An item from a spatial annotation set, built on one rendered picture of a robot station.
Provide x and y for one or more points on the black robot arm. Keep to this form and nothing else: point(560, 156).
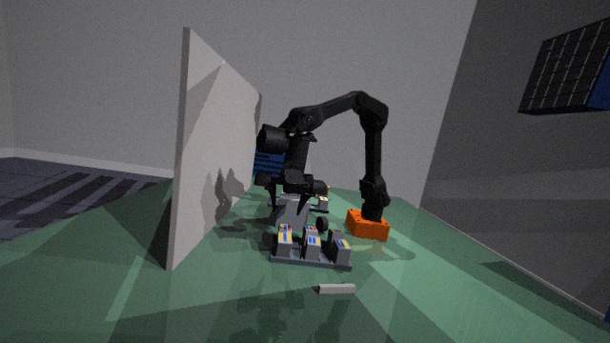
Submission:
point(373, 116)

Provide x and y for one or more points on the black cylinder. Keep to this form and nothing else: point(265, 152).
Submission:
point(322, 224)

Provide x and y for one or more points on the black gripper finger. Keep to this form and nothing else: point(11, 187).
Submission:
point(303, 199)
point(273, 195)

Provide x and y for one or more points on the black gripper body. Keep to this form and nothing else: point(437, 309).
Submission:
point(265, 179)

